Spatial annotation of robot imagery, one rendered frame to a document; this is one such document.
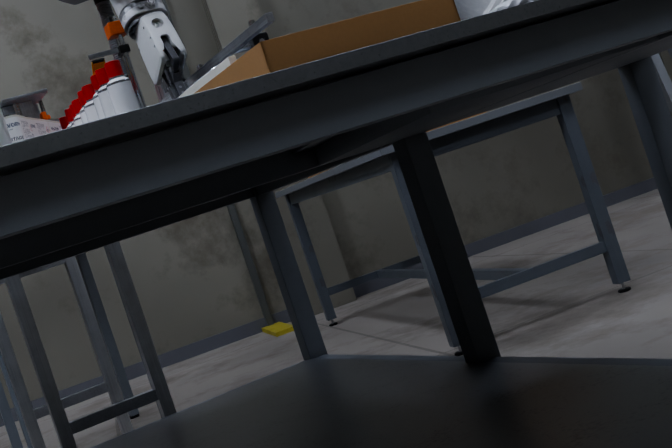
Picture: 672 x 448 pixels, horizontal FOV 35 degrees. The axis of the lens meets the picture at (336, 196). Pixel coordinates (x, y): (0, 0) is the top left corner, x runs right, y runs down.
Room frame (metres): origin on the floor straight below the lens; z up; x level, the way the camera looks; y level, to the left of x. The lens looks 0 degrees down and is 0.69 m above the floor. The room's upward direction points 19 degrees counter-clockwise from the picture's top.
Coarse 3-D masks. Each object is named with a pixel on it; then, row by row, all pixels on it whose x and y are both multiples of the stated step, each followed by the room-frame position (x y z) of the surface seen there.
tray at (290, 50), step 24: (432, 0) 1.27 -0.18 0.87; (336, 24) 1.22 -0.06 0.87; (360, 24) 1.23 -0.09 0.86; (384, 24) 1.24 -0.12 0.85; (408, 24) 1.26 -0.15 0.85; (432, 24) 1.27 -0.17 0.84; (264, 48) 1.18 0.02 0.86; (288, 48) 1.19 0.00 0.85; (312, 48) 1.20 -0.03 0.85; (336, 48) 1.21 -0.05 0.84; (240, 72) 1.25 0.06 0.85; (264, 72) 1.19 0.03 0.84
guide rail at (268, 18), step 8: (264, 16) 1.54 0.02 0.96; (272, 16) 1.54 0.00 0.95; (256, 24) 1.57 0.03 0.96; (264, 24) 1.55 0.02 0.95; (248, 32) 1.61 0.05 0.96; (256, 32) 1.59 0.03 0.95; (240, 40) 1.64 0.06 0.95; (248, 40) 1.63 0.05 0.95; (224, 48) 1.71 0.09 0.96; (232, 48) 1.68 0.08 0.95; (216, 56) 1.75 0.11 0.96; (224, 56) 1.72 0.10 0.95; (208, 64) 1.79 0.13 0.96; (216, 64) 1.76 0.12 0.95; (200, 72) 1.84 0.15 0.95; (192, 80) 1.88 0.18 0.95; (168, 96) 2.03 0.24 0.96
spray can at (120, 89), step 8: (104, 64) 2.18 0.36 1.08; (112, 64) 2.18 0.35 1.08; (120, 64) 2.19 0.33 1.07; (112, 72) 2.17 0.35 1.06; (120, 72) 2.18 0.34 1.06; (112, 80) 2.17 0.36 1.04; (120, 80) 2.17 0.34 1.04; (128, 80) 2.18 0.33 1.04; (112, 88) 2.17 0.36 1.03; (120, 88) 2.17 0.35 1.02; (128, 88) 2.17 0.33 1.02; (112, 96) 2.17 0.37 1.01; (120, 96) 2.17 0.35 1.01; (128, 96) 2.17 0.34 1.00; (112, 104) 2.18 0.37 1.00; (120, 104) 2.17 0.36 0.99; (128, 104) 2.17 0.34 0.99; (136, 104) 2.18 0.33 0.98; (120, 112) 2.17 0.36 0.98
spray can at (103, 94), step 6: (96, 72) 2.22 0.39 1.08; (102, 72) 2.22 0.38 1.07; (102, 78) 2.22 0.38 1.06; (102, 84) 2.22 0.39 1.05; (102, 90) 2.21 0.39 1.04; (102, 96) 2.21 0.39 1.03; (108, 96) 2.21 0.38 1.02; (102, 102) 2.22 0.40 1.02; (108, 102) 2.21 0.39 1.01; (102, 108) 2.23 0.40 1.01; (108, 108) 2.21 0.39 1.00; (108, 114) 2.21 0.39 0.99; (114, 114) 2.21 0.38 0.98
